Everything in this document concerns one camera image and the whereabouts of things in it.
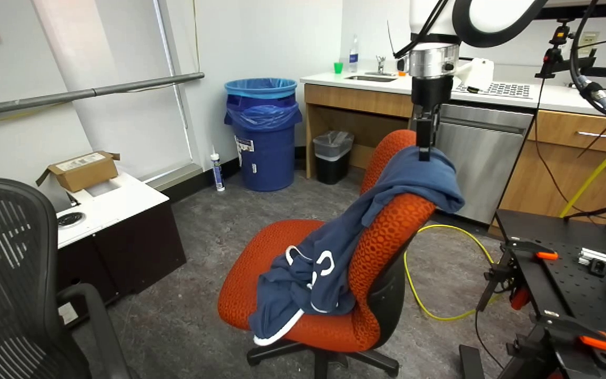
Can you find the aluminium rail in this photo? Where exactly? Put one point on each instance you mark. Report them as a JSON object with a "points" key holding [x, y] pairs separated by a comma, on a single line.
{"points": [[603, 259]]}

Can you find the wall socket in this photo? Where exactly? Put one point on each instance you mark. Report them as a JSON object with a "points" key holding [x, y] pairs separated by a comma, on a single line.
{"points": [[589, 43]]}

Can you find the white caulk tube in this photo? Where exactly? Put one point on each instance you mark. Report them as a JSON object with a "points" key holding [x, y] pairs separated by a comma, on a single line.
{"points": [[217, 171]]}

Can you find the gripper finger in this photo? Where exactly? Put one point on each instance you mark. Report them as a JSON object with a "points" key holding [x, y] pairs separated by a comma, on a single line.
{"points": [[424, 142], [434, 129]]}

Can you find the blue trash bin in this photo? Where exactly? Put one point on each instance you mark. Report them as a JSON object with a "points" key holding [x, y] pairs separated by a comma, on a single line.
{"points": [[266, 152]]}

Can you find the black orange clamp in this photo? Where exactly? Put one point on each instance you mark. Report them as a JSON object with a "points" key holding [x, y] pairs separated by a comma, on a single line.
{"points": [[595, 342], [532, 250], [518, 299]]}

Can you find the wooden counter cabinet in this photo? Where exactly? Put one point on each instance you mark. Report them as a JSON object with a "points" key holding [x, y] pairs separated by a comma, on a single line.
{"points": [[355, 100]]}

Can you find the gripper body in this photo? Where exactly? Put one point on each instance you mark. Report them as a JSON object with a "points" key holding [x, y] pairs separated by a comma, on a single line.
{"points": [[432, 92]]}

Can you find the camera on mount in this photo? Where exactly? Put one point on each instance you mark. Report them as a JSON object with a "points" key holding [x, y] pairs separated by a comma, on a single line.
{"points": [[554, 55]]}

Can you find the low cabinet with white top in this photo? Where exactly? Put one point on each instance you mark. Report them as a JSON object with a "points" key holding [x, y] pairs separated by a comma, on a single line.
{"points": [[124, 237]]}

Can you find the green cup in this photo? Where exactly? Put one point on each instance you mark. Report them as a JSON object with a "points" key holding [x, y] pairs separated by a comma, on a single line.
{"points": [[338, 68]]}

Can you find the white perforated mat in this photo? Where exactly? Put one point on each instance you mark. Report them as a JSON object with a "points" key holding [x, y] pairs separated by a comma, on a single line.
{"points": [[503, 89]]}

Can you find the clear water bottle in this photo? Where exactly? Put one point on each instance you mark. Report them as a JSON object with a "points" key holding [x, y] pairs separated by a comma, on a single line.
{"points": [[353, 58]]}

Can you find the steel dishwasher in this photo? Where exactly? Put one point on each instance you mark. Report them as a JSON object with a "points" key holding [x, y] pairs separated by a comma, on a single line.
{"points": [[482, 163]]}

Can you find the wooden drawer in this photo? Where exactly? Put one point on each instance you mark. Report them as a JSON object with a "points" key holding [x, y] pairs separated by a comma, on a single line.
{"points": [[555, 131]]}

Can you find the tap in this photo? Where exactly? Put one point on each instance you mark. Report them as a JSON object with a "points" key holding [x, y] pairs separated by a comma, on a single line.
{"points": [[381, 64]]}

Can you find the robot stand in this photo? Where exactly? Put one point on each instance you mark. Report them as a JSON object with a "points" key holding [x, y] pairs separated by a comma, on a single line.
{"points": [[571, 295]]}

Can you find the cardboard box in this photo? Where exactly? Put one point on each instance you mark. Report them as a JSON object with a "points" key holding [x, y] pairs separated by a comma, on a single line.
{"points": [[84, 171]]}

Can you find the orange office chair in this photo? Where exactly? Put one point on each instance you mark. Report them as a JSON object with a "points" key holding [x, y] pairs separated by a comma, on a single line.
{"points": [[261, 247]]}

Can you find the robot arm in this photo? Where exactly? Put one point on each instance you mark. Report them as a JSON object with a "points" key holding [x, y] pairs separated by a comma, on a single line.
{"points": [[429, 21]]}

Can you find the grey wall rail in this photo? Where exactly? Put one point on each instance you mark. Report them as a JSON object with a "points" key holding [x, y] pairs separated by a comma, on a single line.
{"points": [[71, 96]]}

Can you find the sink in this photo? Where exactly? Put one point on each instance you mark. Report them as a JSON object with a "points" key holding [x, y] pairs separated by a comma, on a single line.
{"points": [[370, 78]]}

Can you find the black mesh office chair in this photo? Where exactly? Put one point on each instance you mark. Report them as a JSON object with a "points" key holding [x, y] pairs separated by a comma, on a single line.
{"points": [[8, 273]]}

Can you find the small black waste bin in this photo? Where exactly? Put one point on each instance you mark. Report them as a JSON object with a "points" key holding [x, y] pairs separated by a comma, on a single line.
{"points": [[332, 158]]}

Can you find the blue jumper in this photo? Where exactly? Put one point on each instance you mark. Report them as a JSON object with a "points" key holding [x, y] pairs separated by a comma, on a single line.
{"points": [[408, 179]]}

